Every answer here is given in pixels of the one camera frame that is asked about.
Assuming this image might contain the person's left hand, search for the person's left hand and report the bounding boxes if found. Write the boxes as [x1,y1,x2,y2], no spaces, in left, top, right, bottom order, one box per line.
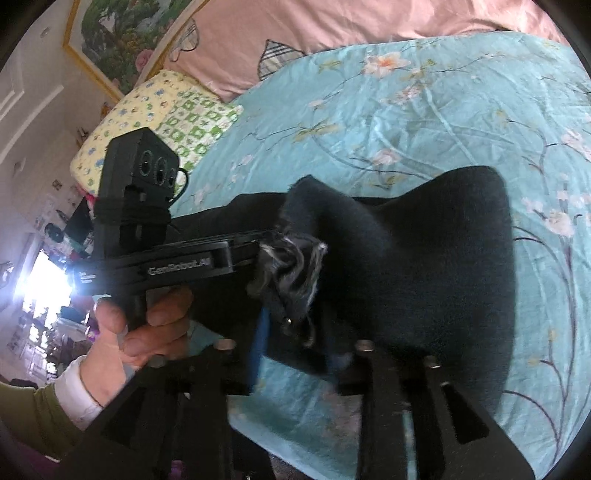
[80,287,193,407]

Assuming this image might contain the green sleeve left forearm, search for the green sleeve left forearm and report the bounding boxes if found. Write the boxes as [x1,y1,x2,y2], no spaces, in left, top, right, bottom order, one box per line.
[0,355,103,460]

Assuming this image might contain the teal floral bed sheet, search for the teal floral bed sheet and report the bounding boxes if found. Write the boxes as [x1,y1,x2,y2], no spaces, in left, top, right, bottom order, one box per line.
[172,32,590,478]

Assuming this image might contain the green checkered pillow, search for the green checkered pillow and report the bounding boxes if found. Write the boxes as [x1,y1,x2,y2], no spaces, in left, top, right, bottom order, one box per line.
[155,86,243,173]

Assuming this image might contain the pink quilt with plaid hearts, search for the pink quilt with plaid hearts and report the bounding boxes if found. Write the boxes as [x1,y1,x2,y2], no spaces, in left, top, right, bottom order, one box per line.
[163,0,567,101]

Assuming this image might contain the yellow cartoon print pillow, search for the yellow cartoon print pillow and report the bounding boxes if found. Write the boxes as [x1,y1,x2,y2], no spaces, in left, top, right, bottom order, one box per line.
[70,70,197,196]

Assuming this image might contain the gold framed landscape painting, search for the gold framed landscape painting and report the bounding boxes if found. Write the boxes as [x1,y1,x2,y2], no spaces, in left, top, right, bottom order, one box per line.
[63,0,205,100]

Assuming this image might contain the black fleece pants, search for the black fleece pants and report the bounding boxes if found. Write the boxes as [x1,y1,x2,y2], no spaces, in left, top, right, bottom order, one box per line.
[173,166,516,411]

